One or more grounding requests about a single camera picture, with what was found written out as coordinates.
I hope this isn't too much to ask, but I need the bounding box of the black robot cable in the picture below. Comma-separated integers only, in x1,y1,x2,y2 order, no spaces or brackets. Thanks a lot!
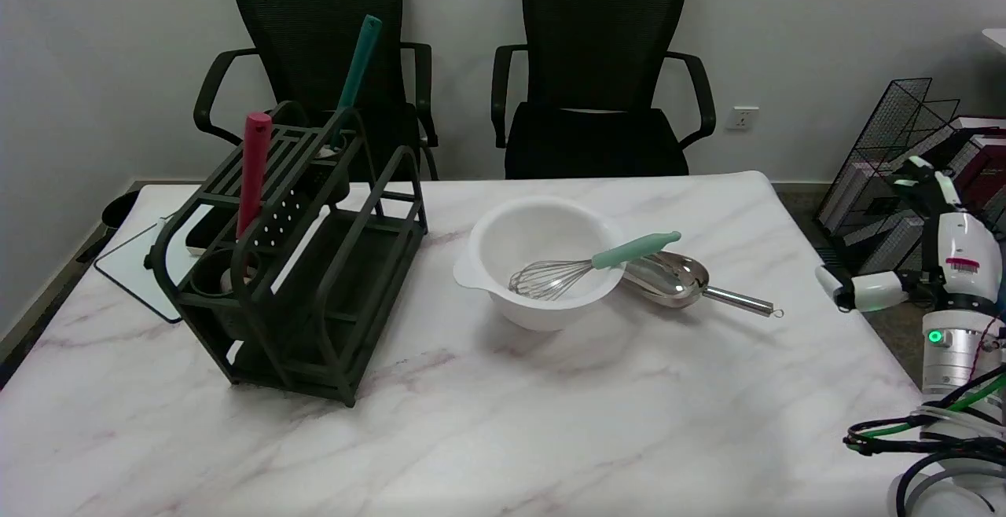
845,368,1006,517

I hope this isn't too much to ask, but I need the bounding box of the whisk with mint green handle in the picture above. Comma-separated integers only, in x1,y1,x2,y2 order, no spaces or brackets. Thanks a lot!
509,231,682,302

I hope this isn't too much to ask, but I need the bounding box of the maroon book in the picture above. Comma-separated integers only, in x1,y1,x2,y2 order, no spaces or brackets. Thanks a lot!
953,128,1006,215

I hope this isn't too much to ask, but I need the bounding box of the red handled utensil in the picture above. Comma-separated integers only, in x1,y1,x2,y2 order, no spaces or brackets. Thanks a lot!
236,112,273,240

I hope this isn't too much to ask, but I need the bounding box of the white plastic mixing bowl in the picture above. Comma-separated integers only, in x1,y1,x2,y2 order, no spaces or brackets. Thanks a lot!
453,196,630,332

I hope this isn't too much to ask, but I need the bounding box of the white board with black edge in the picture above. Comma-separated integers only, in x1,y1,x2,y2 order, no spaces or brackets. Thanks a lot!
94,207,209,324

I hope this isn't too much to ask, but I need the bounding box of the teal handled utensil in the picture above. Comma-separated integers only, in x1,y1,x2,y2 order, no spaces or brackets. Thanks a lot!
329,15,384,149

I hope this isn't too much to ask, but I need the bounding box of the black floor bin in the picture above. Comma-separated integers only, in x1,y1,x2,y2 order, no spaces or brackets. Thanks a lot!
101,189,142,232

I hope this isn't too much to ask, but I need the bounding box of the black mesh office chair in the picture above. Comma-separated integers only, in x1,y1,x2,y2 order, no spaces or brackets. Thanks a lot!
491,0,717,180
193,0,439,182

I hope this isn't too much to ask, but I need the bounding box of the dark green utensil rack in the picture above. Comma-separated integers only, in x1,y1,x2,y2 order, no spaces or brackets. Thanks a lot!
144,101,429,408

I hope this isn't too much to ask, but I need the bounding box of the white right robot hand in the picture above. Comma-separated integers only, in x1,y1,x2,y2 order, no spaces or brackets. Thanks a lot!
815,156,1004,316

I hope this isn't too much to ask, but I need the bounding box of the black wire magazine rack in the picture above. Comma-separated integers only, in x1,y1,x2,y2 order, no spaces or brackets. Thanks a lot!
815,77,1006,276

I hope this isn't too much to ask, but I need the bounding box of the green robot cable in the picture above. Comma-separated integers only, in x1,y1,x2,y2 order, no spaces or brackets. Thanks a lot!
861,376,1006,439

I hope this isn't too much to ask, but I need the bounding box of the stainless steel scoop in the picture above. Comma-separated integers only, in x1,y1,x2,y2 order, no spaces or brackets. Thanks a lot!
621,251,784,319

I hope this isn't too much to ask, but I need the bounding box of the white book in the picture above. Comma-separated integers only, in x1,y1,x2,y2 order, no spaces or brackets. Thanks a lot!
821,128,956,229

